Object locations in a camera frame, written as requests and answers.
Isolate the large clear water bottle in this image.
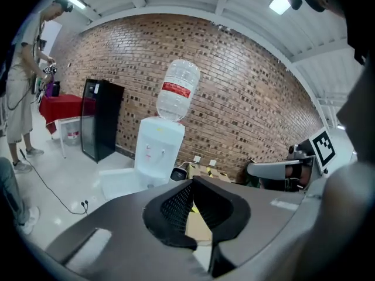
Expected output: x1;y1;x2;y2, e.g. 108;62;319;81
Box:
155;59;202;122

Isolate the clear barrel with red label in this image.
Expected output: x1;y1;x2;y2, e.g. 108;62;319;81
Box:
66;126;80;146

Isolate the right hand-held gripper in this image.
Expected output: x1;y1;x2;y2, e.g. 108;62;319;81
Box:
247;126;337;193

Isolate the plain cardboard box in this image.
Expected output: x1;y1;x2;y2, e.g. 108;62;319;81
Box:
185;205;213;245

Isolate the person's left forearm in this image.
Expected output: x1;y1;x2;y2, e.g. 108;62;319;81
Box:
281;215;375;281

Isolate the black glass-door fridge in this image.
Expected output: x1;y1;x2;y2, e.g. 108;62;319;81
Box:
80;78;125;164

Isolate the rectangular ceiling light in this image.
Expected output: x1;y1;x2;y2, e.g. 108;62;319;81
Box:
269;0;292;15

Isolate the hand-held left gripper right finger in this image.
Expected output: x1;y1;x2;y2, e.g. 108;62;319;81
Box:
193;175;309;278

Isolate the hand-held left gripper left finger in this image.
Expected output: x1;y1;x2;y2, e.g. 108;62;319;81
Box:
45;177;212;281

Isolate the white water dispenser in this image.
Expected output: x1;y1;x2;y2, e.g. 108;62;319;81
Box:
98;116;186;201

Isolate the printed cardboard box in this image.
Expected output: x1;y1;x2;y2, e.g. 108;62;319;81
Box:
187;164;232;184

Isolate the table with red cloth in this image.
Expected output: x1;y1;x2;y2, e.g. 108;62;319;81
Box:
39;94;84;159

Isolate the long black cable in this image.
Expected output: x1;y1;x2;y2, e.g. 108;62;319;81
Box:
19;148;89;215

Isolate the white trash bin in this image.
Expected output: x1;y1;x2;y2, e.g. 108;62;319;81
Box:
170;165;190;183

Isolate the person's right forearm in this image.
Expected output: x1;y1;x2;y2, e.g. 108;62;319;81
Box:
321;160;375;234

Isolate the dark lidded jug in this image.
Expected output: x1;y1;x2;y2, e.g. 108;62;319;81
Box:
46;80;62;97

